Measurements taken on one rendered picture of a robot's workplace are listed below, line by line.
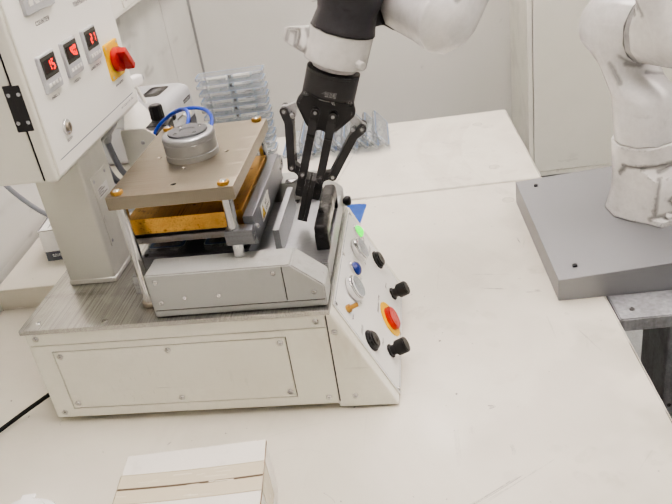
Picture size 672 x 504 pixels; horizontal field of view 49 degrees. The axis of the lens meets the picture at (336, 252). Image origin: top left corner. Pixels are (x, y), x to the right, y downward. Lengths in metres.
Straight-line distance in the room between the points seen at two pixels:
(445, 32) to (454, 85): 2.63
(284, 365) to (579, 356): 0.45
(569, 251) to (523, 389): 0.34
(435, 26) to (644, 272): 0.59
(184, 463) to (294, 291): 0.26
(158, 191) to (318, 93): 0.25
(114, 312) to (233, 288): 0.20
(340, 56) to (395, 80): 2.58
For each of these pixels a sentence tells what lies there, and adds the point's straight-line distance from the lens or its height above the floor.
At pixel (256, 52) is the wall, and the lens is 3.58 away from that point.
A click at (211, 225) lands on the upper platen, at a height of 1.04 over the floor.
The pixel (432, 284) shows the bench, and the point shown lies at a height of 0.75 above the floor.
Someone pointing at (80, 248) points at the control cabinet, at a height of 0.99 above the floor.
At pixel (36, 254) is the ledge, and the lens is 1.75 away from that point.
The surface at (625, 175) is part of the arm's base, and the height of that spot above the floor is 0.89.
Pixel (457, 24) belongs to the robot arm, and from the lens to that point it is 1.00.
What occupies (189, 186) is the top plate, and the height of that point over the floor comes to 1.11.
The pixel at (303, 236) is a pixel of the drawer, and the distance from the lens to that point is 1.13.
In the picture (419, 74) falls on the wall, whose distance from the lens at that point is 3.58.
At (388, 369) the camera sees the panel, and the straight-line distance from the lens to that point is 1.13.
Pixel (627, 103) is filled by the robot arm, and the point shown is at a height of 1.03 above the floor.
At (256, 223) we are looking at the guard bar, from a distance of 1.04.
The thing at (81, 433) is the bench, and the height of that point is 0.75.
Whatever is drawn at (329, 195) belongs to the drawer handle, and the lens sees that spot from 1.16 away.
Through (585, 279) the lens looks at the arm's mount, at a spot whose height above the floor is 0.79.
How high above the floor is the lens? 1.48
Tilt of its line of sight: 28 degrees down
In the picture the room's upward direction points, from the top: 9 degrees counter-clockwise
